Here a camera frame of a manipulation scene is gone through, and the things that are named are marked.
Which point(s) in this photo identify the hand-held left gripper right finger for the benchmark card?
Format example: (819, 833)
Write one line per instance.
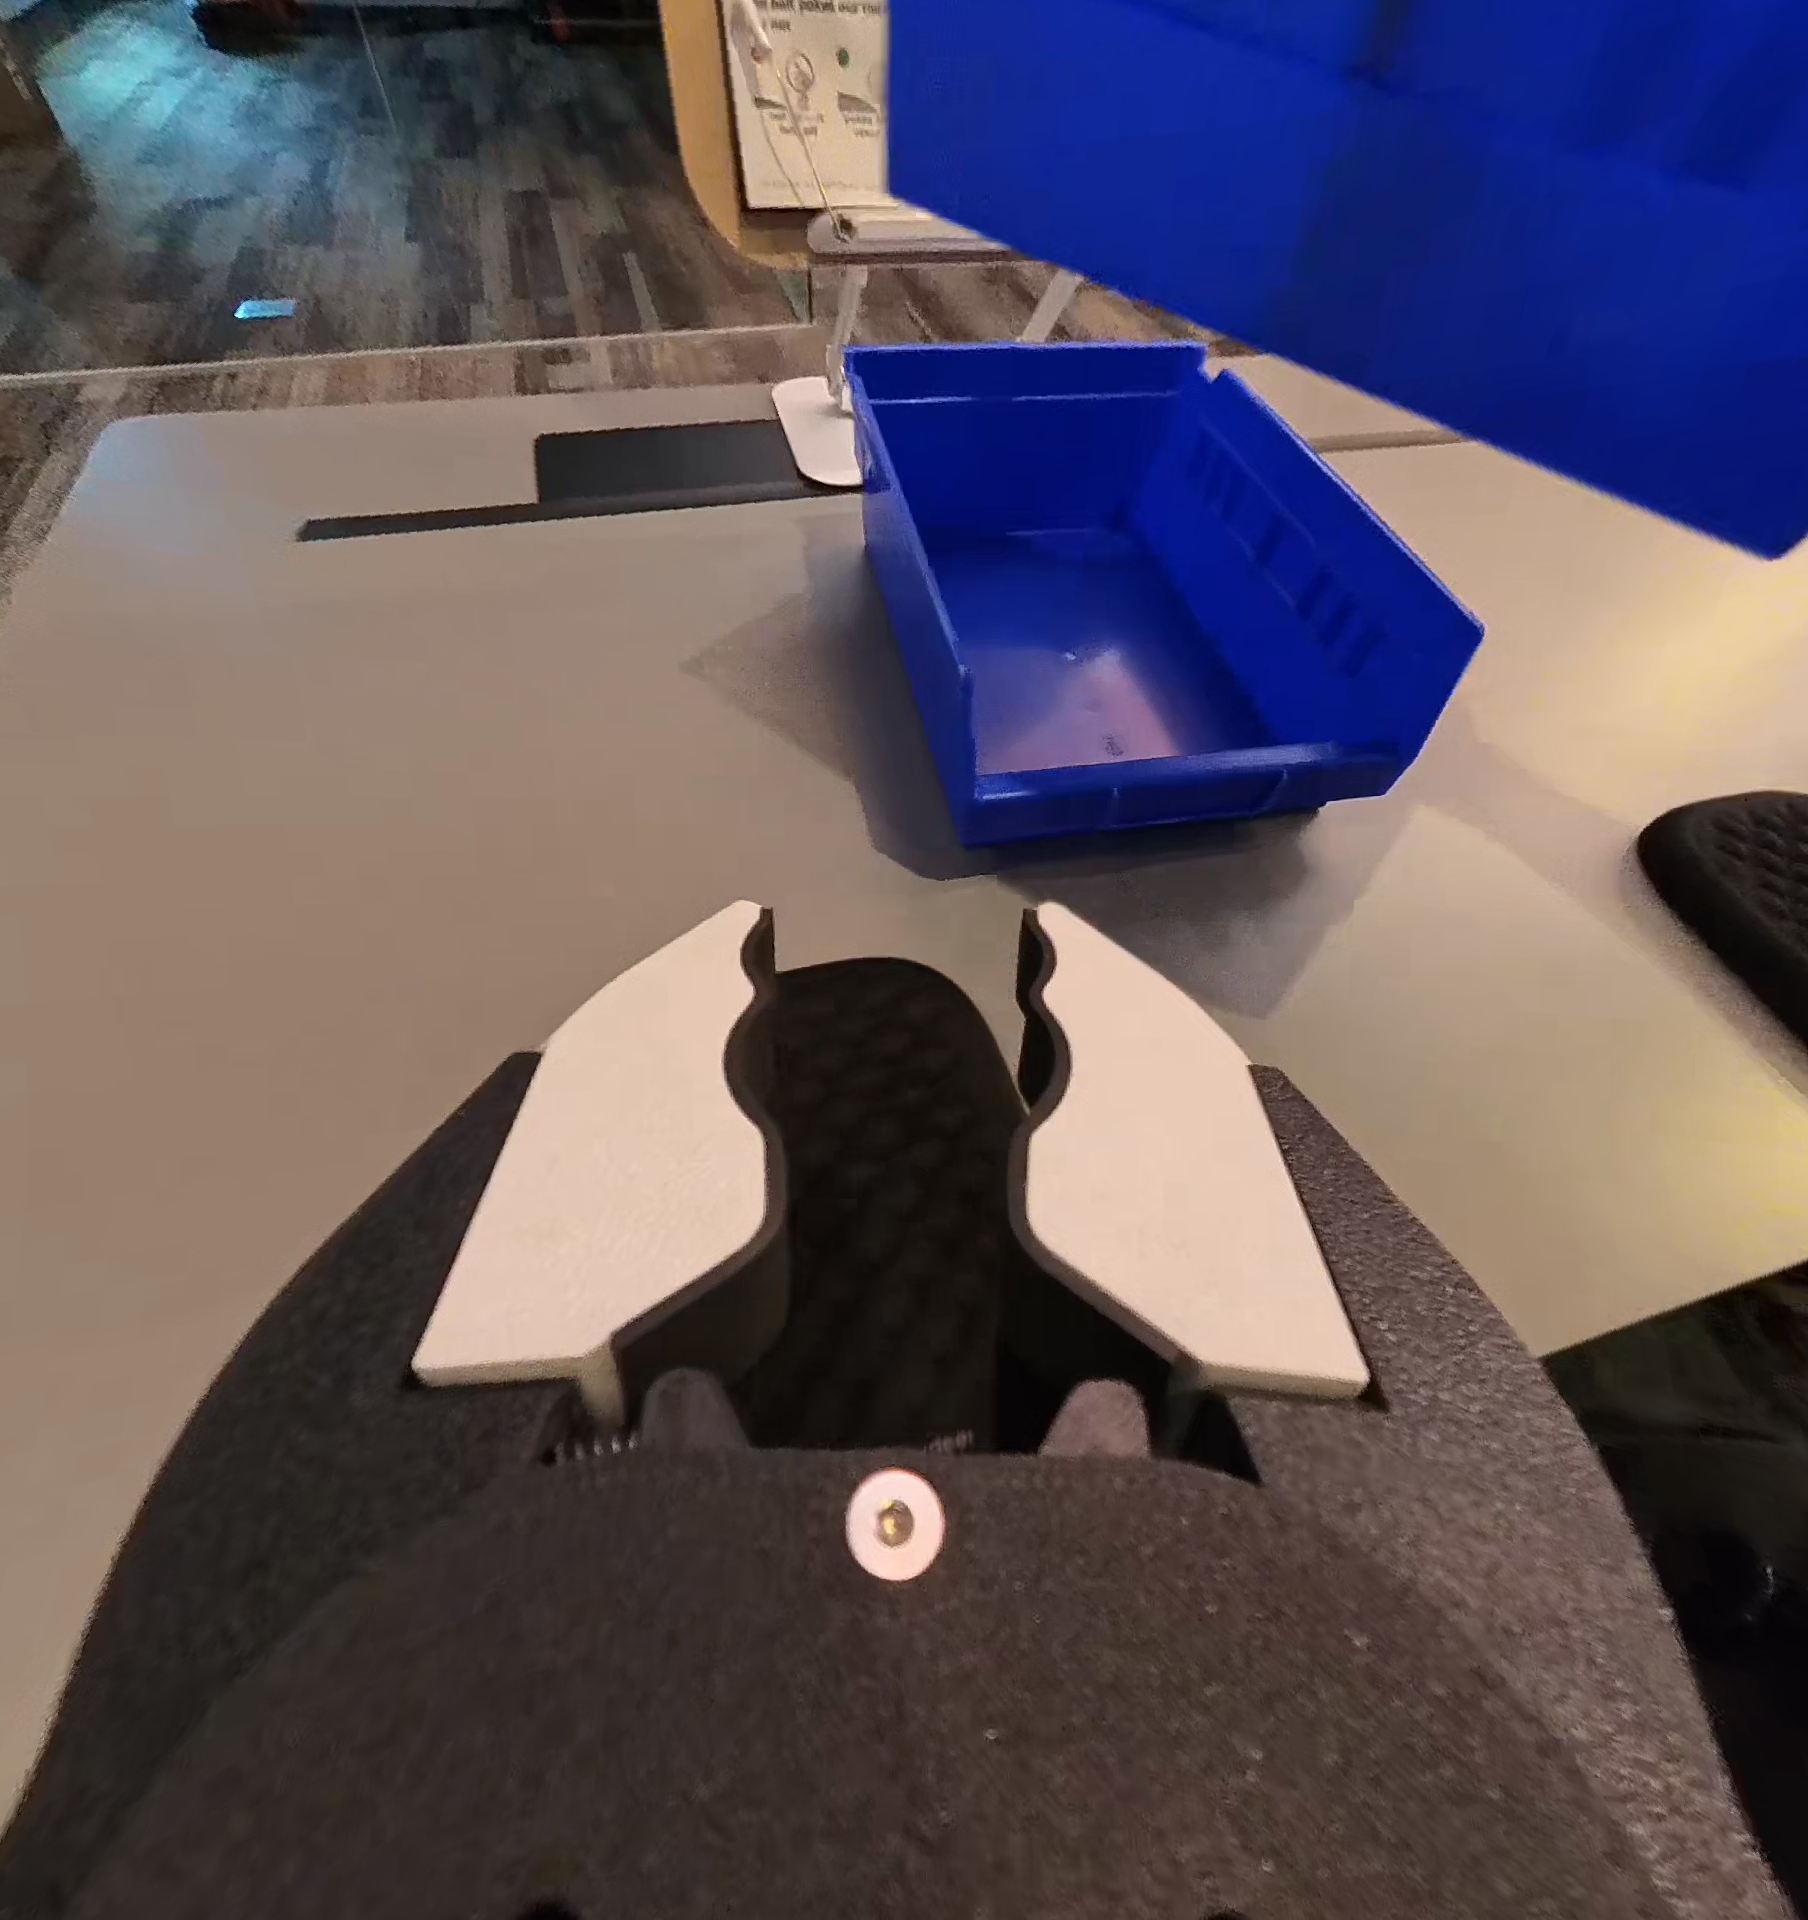
(1173, 1186)

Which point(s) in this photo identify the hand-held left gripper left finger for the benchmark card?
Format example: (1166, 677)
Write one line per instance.
(618, 1172)

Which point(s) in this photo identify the blue plain storage bin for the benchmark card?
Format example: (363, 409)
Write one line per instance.
(1084, 661)

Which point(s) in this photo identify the blue divided storage bin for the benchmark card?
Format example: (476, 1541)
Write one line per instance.
(1444, 225)

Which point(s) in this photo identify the grey desk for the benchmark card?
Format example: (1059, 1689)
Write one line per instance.
(393, 750)

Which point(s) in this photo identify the person's black clothing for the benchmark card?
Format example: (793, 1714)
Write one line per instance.
(1744, 1500)

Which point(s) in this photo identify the black quilted wrist rest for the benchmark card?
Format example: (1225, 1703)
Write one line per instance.
(1775, 900)

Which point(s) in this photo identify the white folding stand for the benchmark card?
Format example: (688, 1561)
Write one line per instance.
(814, 435)

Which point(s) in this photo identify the printed instruction sheet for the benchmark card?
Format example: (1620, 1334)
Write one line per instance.
(798, 119)

